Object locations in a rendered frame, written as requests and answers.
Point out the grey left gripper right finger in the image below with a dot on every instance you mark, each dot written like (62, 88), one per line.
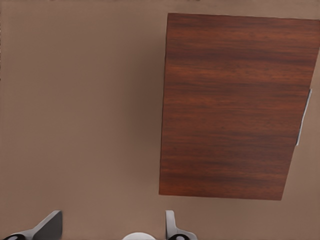
(172, 225)

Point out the dark wooden cabinet box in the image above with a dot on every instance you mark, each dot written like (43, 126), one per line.
(232, 105)

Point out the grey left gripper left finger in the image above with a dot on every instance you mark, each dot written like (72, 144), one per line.
(47, 226)

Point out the white round camera mount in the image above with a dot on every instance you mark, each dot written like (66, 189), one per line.
(138, 236)

